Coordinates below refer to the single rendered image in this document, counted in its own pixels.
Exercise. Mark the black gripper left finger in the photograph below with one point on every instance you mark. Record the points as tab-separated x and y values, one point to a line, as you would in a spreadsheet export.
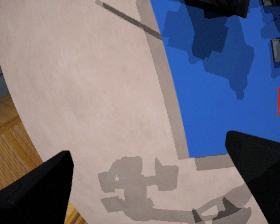
41	196

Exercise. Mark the blue flat panel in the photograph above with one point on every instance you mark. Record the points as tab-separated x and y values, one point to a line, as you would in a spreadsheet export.
226	71

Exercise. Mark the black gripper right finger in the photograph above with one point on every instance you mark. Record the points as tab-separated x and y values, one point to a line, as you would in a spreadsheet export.
258	161

